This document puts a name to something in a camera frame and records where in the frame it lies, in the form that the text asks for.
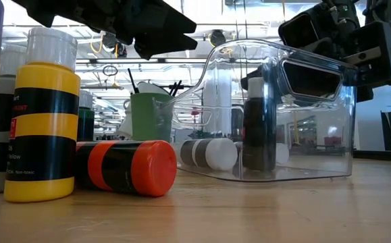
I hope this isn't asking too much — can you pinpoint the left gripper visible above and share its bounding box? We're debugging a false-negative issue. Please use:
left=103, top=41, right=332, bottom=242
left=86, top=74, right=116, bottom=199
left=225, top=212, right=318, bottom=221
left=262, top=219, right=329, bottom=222
left=11, top=0, right=199, bottom=60

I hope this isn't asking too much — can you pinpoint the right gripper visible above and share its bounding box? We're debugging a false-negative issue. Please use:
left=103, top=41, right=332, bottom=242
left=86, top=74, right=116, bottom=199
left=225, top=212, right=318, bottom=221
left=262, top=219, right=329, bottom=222
left=284, top=20, right=391, bottom=103

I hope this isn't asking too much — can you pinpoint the paint brush gold ferrule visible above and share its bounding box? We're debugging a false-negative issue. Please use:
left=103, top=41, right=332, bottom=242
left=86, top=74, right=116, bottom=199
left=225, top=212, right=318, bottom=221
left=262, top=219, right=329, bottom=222
left=127, top=67, right=139, bottom=95

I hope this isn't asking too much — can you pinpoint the clear plastic bin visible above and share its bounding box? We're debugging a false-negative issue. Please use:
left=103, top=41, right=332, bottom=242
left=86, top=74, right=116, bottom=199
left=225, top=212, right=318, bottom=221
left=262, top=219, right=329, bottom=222
left=163, top=38, right=359, bottom=183

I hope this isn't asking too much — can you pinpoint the red paint bottle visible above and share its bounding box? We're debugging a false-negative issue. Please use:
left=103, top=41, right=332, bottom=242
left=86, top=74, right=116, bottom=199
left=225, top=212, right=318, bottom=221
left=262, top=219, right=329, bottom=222
left=74, top=140, right=178, bottom=198

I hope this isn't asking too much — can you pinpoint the dark green paint bottle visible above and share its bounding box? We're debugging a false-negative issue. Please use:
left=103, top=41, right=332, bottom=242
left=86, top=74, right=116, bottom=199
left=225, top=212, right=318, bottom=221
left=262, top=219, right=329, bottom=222
left=76, top=90, right=96, bottom=142

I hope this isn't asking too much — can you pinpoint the yellow paint bottle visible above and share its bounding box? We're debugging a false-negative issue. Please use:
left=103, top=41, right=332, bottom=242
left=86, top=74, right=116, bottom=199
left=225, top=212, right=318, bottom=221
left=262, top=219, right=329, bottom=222
left=3, top=26, right=82, bottom=204

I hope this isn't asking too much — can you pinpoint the grey paint bottle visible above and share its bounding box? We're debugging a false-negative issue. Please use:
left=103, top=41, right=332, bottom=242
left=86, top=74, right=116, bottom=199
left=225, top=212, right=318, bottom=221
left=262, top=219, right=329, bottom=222
left=0, top=43, right=28, bottom=194

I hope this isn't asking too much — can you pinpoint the red cabinet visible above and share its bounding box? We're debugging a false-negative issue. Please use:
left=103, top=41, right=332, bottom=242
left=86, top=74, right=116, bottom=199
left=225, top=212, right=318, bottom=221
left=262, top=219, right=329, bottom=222
left=323, top=136, right=347, bottom=146

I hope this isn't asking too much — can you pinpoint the green plastic cup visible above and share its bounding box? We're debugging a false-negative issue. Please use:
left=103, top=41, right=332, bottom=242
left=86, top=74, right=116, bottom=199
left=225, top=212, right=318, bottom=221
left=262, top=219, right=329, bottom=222
left=130, top=92, right=176, bottom=142

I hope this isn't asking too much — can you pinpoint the white mug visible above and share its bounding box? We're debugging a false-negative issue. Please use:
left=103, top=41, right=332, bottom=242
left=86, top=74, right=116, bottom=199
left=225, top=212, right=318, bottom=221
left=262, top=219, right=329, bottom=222
left=118, top=80, right=170, bottom=138

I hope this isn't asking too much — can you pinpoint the black cable reel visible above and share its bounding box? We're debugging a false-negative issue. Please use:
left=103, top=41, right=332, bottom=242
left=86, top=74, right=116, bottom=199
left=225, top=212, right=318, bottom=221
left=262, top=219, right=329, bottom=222
left=209, top=29, right=228, bottom=48
left=100, top=32, right=128, bottom=59

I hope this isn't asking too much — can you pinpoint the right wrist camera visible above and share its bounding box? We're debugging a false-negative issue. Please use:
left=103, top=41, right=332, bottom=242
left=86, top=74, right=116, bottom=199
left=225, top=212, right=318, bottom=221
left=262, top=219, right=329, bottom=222
left=278, top=9, right=325, bottom=51

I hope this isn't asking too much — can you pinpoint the hanging cable ring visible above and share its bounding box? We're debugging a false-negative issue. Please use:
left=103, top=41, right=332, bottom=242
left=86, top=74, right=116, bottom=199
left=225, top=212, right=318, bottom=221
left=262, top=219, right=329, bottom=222
left=101, top=64, right=120, bottom=89

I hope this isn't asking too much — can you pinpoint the black aluminium table frame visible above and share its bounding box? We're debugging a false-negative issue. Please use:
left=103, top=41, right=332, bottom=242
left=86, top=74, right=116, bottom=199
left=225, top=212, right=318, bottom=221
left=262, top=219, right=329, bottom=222
left=352, top=149, right=391, bottom=163

